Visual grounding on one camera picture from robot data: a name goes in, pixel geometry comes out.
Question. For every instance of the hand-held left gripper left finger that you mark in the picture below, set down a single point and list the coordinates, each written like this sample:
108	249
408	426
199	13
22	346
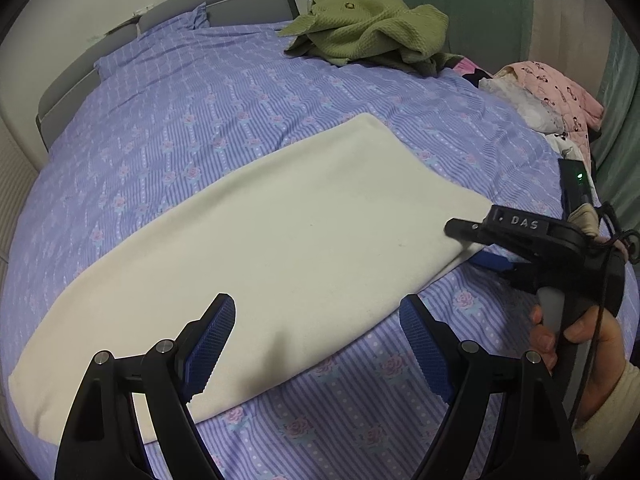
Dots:
210	355

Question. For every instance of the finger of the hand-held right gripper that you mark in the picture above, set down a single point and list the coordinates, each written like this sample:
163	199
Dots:
467	232
492	261

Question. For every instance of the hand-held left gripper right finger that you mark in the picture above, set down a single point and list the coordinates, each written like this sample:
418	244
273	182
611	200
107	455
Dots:
425	355

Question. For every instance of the cream pants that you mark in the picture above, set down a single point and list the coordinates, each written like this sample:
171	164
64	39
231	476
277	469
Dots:
275	260

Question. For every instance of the person's right forearm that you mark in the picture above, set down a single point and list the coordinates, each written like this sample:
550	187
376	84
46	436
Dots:
615	430

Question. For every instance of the person's right hand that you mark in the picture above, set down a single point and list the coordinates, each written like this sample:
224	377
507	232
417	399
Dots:
605	370

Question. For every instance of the white black-printed cloth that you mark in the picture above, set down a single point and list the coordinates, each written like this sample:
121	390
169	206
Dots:
570	150

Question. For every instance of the white crumpled garment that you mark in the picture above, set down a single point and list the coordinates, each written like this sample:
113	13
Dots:
525	102

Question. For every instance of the pink and black cloth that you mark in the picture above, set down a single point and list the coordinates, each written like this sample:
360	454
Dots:
472	70

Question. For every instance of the pink printed garment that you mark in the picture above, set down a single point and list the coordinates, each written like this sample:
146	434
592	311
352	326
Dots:
555	92

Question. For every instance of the dark grey garment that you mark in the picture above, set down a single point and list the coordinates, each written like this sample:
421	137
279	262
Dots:
435	65

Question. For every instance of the beige curtain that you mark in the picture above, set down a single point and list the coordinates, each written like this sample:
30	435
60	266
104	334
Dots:
570	25

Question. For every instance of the green knit garment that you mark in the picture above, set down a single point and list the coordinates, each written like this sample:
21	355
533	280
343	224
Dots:
365	25

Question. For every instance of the blue striped floral duvet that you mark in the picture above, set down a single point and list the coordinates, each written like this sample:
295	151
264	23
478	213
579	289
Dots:
175	110

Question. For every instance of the white louvered wardrobe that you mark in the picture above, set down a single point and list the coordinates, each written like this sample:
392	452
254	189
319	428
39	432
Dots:
15	185

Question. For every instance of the grey padded bed headboard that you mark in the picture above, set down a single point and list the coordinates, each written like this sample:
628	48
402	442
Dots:
75	75

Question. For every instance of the blue striped pillow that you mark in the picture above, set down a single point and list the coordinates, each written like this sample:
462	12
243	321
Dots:
175	22

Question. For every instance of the white tissue pack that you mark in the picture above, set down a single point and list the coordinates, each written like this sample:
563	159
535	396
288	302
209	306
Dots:
141	10

